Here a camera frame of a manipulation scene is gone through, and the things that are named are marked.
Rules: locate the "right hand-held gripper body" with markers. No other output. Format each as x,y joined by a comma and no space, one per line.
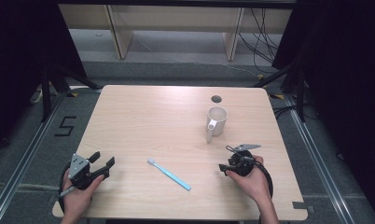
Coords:
240,163

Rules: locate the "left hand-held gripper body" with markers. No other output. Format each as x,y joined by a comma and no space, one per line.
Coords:
78,166

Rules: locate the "white cup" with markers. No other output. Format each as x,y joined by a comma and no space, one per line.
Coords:
216,123

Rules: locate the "light blue toothbrush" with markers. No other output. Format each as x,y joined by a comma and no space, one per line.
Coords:
171,175

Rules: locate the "person's right hand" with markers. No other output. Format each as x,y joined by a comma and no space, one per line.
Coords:
254,185

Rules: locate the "person's left hand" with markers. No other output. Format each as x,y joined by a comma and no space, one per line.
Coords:
76,200

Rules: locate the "black metal stand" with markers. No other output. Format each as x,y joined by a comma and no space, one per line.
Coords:
300,93
46,93

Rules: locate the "dark curtain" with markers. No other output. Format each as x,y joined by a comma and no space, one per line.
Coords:
347,77
20,62

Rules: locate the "light wooden shelf unit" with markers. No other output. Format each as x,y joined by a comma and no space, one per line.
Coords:
176,18

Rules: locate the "metal floor rail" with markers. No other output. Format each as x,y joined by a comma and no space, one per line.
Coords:
319,161
24,161

